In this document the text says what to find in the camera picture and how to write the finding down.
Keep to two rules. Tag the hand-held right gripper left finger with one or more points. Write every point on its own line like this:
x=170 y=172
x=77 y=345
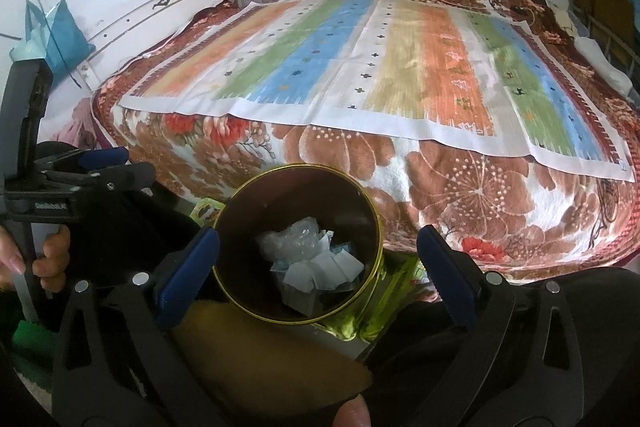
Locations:
x=185 y=279

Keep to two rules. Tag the person's black trousers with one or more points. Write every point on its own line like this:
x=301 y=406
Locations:
x=600 y=332

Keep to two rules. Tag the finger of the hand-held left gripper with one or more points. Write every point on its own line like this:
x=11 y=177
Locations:
x=105 y=155
x=125 y=177

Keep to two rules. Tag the white cloth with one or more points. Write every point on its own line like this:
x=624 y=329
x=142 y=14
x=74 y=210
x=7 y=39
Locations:
x=600 y=57

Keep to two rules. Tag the yellow green printed bag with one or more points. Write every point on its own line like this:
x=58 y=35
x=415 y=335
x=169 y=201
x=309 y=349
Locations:
x=206 y=208

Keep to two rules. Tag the brown floral blanket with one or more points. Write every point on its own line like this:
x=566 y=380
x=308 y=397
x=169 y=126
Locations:
x=350 y=152

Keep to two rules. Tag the green gold tin can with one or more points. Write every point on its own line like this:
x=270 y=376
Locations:
x=250 y=217

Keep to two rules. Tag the white bed headboard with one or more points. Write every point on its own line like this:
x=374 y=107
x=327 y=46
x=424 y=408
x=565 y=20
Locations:
x=150 y=7

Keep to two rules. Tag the person's left hand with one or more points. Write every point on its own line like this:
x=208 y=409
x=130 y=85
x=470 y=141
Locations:
x=52 y=257

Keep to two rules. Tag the striped colourful mat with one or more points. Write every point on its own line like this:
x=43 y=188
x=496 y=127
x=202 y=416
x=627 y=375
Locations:
x=400 y=82

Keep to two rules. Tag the pink bed sheet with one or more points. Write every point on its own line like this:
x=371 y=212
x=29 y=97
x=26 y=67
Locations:
x=82 y=122

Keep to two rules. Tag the large clear plastic bag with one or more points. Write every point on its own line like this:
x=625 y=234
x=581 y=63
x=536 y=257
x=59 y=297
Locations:
x=292 y=242

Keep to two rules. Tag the person's right hand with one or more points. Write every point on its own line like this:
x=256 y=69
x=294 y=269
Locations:
x=354 y=413

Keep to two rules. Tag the blue hanging bag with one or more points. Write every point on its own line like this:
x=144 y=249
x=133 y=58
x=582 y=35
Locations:
x=62 y=32

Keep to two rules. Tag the green cloth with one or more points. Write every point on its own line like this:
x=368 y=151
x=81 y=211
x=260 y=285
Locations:
x=32 y=337

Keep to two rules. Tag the small blue white packet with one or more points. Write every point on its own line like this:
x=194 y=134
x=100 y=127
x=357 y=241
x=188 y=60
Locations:
x=342 y=249

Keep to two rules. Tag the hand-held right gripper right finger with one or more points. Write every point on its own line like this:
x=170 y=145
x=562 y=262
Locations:
x=447 y=279

